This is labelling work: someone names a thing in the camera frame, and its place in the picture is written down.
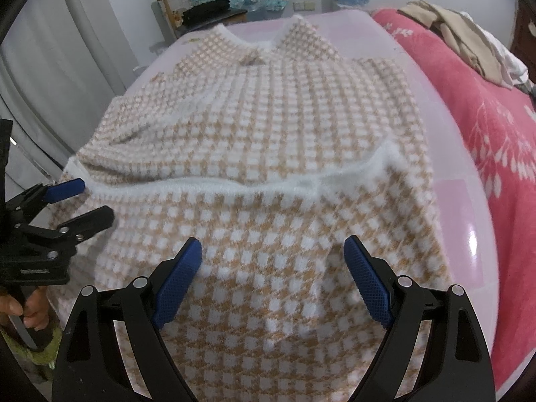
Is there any pink floral blanket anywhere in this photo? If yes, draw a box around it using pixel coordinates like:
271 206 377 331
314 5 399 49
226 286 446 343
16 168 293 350
371 8 536 402

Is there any person's left hand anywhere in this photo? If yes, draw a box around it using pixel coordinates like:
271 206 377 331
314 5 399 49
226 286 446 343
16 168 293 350
0 287 49 329

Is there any grey curtain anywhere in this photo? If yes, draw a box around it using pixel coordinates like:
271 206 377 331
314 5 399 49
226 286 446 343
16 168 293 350
0 0 168 185

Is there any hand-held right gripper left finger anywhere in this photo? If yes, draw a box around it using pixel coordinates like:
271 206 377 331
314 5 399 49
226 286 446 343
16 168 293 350
51 237 203 402

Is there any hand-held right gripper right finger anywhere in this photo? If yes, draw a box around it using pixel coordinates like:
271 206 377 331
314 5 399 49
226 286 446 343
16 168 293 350
343 235 497 402

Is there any lilac glossy board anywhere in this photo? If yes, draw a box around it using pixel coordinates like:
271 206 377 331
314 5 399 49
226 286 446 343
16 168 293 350
121 8 501 402

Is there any beige clothes pile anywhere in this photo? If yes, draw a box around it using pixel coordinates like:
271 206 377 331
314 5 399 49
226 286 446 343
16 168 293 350
398 0 514 86

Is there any beige white checked coat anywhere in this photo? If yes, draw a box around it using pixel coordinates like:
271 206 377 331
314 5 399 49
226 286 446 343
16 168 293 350
48 14 455 402

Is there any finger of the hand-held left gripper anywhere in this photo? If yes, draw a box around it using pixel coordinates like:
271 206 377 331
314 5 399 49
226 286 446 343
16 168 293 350
6 178 85 214
27 206 115 244

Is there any green fluffy rug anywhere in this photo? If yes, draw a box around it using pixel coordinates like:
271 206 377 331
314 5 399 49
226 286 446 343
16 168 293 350
0 324 63 382

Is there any white cloth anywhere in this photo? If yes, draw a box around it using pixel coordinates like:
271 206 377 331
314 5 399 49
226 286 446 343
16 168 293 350
461 10 530 88

